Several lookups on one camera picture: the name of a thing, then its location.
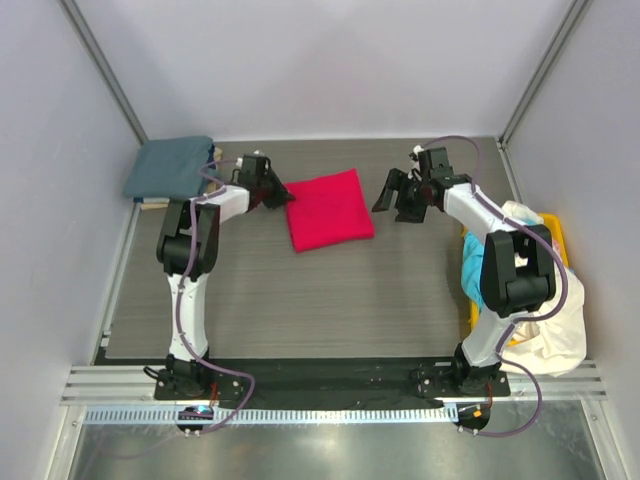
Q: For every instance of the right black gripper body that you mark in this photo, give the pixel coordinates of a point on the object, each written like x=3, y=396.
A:
x=407, y=195

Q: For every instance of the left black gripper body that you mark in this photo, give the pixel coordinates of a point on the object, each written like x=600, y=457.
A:
x=270, y=185

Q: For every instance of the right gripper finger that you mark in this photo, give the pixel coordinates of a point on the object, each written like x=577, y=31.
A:
x=392, y=184
x=411, y=214

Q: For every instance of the red t shirt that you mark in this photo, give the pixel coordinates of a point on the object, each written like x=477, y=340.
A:
x=327, y=210

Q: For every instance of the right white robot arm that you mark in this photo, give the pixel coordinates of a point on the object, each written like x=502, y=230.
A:
x=518, y=268

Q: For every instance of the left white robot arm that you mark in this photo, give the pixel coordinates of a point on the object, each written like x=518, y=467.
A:
x=187, y=250

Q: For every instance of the folded beige t shirt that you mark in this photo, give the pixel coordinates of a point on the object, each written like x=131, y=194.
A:
x=161, y=203

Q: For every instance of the light blue t shirt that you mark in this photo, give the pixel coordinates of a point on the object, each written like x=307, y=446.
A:
x=472, y=259

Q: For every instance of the folded blue-grey t shirt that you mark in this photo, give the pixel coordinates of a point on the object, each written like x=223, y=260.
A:
x=170, y=168

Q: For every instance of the cream white t shirt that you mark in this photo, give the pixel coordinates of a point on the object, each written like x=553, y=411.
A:
x=556, y=346

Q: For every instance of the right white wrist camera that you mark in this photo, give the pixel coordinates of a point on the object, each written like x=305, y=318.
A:
x=417, y=158

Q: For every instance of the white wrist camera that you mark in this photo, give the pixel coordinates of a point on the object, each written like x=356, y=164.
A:
x=241, y=160
x=417, y=158

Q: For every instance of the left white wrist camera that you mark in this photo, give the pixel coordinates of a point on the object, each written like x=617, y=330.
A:
x=241, y=160

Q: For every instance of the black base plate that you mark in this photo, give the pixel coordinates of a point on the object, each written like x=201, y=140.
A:
x=333, y=383

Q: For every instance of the right aluminium frame post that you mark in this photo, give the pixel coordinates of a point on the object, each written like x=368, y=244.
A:
x=559, y=40

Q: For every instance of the aluminium frame post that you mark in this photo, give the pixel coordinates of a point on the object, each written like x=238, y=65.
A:
x=97, y=56
x=559, y=40

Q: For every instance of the left aluminium frame post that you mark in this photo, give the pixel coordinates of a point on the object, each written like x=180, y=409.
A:
x=97, y=56

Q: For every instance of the aluminium rail frame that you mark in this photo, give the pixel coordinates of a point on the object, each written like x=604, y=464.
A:
x=101, y=385

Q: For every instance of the slotted white cable duct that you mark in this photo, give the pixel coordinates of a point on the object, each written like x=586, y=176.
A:
x=192, y=415

